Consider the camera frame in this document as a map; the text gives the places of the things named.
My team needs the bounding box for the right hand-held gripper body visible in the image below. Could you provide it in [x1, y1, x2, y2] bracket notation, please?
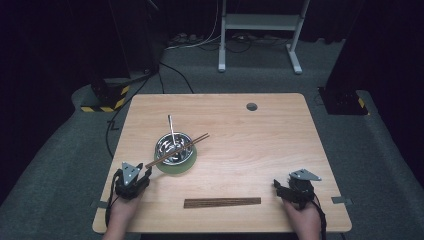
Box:
[282, 168, 323, 211]

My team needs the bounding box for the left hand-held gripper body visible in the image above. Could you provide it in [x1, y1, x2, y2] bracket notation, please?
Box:
[114, 161, 152, 201]

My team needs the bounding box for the metal bowl with green base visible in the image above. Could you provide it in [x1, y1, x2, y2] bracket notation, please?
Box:
[153, 131, 198, 175]

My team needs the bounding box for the brown wooden chopstick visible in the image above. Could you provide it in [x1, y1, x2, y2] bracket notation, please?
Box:
[146, 133, 211, 169]
[145, 132, 210, 168]

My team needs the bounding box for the row of brown chopsticks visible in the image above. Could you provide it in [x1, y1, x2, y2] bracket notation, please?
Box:
[183, 197, 263, 210]

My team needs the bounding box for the person's right hand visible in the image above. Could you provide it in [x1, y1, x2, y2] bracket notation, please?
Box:
[282, 198, 323, 240]

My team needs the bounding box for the person's left hand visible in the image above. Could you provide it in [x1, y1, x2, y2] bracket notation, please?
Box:
[101, 191, 145, 240]

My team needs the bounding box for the metal spoon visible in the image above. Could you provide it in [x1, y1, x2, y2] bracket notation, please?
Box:
[167, 114, 183, 158]

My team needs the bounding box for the black yellow striped stand base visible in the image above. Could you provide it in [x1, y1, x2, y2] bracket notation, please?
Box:
[317, 86, 371, 117]
[80, 78, 132, 114]

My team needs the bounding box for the dark power strip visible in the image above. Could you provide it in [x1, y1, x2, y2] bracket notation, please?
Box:
[167, 32, 205, 47]

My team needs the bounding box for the white metal stand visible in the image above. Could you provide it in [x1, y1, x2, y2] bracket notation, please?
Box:
[217, 0, 312, 75]

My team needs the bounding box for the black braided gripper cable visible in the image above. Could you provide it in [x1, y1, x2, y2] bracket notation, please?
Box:
[104, 168, 125, 236]
[311, 193, 328, 240]

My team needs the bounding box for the long black floor cable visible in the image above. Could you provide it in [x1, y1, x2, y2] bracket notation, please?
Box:
[105, 71, 158, 159]

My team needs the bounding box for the white floor cable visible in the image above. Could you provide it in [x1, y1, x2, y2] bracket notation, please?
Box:
[164, 0, 222, 52]

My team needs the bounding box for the looped black floor cable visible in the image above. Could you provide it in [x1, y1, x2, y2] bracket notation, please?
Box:
[225, 33, 255, 54]

